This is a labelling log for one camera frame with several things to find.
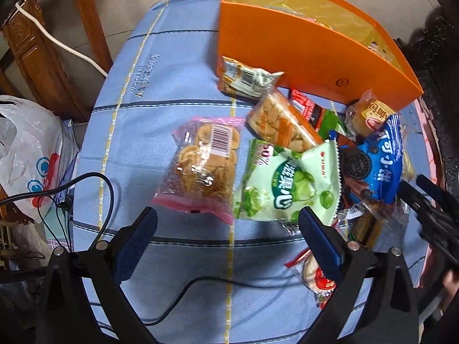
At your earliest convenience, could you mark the small green white packet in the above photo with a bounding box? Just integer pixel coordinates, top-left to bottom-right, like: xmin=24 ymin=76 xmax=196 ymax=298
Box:
xmin=221 ymin=56 xmax=285 ymax=98

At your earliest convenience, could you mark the person's right hand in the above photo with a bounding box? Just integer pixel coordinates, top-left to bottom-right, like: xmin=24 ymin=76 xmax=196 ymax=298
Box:
xmin=443 ymin=268 xmax=459 ymax=309

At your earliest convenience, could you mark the carved wooden chair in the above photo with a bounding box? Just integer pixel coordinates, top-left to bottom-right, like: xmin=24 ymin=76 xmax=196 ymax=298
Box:
xmin=0 ymin=0 xmax=114 ymax=123

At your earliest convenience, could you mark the orange cardboard box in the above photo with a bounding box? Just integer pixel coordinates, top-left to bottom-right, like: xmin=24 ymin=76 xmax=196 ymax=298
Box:
xmin=216 ymin=0 xmax=424 ymax=110

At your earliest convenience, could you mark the orange cracker packet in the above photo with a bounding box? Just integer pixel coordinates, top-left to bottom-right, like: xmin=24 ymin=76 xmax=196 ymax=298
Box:
xmin=247 ymin=89 xmax=323 ymax=152

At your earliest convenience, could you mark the black braided cable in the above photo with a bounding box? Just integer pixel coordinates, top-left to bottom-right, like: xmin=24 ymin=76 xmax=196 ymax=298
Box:
xmin=0 ymin=172 xmax=116 ymax=241

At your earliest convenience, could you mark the pink cloth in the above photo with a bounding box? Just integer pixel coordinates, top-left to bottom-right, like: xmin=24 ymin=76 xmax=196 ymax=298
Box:
xmin=412 ymin=99 xmax=446 ymax=288

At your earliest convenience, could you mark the pink round biscuit bag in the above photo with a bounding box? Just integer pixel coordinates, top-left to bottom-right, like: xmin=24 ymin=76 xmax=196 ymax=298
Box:
xmin=151 ymin=116 xmax=247 ymax=223

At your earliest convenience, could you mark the brown bar packet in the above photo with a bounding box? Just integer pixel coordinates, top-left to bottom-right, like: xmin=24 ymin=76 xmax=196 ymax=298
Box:
xmin=346 ymin=201 xmax=407 ymax=250

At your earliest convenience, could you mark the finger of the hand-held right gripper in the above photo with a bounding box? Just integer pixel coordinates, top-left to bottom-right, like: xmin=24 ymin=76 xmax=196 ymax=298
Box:
xmin=398 ymin=181 xmax=434 ymax=223
xmin=416 ymin=174 xmax=459 ymax=219

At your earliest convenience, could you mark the blue plaid tablecloth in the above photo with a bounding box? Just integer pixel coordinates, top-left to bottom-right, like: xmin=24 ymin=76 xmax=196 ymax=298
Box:
xmin=72 ymin=0 xmax=442 ymax=338

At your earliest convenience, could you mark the thin black cable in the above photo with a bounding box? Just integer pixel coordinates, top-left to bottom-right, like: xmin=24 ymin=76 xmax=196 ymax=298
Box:
xmin=141 ymin=276 xmax=323 ymax=327

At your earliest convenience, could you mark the clear bun packet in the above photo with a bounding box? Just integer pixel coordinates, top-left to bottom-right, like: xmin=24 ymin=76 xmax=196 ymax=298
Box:
xmin=345 ymin=91 xmax=399 ymax=140

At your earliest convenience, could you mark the white plastic bag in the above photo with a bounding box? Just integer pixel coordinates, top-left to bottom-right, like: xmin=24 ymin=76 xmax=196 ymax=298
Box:
xmin=0 ymin=95 xmax=80 ymax=225

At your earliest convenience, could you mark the clear bag of white puffs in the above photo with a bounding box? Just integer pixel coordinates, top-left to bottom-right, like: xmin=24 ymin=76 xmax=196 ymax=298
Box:
xmin=402 ymin=148 xmax=419 ymax=183

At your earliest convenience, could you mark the white power cable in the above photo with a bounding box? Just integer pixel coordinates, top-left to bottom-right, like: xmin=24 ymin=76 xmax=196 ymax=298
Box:
xmin=16 ymin=3 xmax=109 ymax=78

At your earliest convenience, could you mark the round red white cracker packet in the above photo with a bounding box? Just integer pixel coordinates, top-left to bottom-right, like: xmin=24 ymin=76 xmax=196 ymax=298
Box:
xmin=285 ymin=249 xmax=338 ymax=309

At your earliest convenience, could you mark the dark carved wooden furniture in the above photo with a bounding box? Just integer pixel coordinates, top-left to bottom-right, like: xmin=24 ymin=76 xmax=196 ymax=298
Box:
xmin=394 ymin=0 xmax=459 ymax=195

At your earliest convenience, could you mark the green white candy bag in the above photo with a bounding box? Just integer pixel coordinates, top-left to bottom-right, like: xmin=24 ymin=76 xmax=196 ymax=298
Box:
xmin=233 ymin=138 xmax=342 ymax=227

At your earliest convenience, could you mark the red snack packet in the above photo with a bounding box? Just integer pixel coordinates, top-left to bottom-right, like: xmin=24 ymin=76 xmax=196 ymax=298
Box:
xmin=289 ymin=89 xmax=347 ymax=141

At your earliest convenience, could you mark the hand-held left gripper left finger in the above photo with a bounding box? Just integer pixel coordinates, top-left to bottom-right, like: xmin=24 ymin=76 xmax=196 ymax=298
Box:
xmin=36 ymin=206 xmax=158 ymax=344

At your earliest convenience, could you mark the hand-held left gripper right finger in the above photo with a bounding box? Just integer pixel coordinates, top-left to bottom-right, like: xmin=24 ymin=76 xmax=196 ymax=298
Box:
xmin=297 ymin=206 xmax=420 ymax=344

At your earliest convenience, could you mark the blue cookie packet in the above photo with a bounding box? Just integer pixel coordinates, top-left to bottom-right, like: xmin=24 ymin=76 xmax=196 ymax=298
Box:
xmin=329 ymin=115 xmax=404 ymax=206

